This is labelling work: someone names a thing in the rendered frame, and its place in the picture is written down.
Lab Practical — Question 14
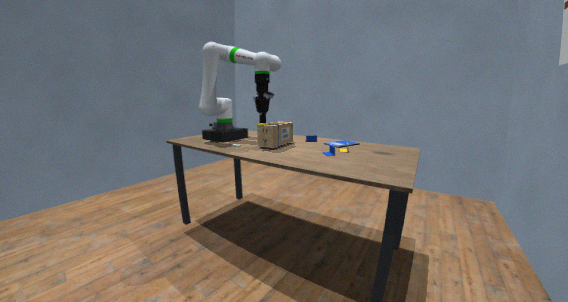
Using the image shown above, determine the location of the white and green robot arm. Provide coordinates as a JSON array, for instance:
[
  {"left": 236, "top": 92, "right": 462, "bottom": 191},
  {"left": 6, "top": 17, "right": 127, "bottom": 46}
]
[{"left": 199, "top": 42, "right": 281, "bottom": 131}]

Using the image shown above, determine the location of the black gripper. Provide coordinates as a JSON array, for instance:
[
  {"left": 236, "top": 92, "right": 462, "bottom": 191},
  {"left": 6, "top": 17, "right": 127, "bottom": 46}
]
[{"left": 254, "top": 83, "right": 271, "bottom": 123}]

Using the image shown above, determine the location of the tan cardboard box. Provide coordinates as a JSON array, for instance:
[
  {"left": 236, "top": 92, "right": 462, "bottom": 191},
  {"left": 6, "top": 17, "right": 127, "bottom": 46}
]
[{"left": 257, "top": 122, "right": 293, "bottom": 148}]

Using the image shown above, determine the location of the blue notebook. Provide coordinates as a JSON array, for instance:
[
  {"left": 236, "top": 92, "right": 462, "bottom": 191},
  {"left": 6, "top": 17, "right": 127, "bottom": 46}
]
[{"left": 323, "top": 140, "right": 360, "bottom": 148}]

